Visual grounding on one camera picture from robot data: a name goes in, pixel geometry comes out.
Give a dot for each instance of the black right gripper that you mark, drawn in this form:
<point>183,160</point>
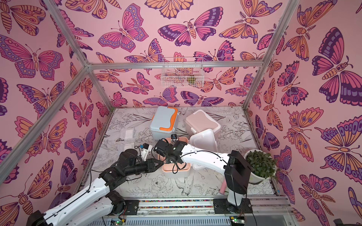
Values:
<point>160,148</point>

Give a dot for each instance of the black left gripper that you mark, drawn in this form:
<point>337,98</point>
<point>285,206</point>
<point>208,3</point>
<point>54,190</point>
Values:
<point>150,163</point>

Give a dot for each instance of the white and peach first aid box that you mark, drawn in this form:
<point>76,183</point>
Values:
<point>200,153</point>

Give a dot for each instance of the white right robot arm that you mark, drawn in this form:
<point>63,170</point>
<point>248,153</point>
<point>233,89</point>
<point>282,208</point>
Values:
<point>233,166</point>

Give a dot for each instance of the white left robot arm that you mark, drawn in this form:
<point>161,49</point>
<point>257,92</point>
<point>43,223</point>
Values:
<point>100,197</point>

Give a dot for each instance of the grey and orange first aid box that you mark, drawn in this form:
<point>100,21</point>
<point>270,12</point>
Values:
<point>164,122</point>

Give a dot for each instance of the pink first aid box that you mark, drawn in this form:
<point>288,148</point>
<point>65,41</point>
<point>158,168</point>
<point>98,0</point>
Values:
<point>200,121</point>

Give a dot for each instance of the purple and pink brush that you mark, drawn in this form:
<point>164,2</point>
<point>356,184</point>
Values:
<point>223,187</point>

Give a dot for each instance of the potted green plant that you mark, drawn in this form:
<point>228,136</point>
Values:
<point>263,166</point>

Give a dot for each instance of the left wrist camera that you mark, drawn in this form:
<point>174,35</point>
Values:
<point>145,149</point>

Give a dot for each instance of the white wire basket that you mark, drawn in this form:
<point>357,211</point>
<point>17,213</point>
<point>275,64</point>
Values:
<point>184,72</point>

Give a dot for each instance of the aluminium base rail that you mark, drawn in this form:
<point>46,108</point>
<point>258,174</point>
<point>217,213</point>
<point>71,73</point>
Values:
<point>188,212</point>

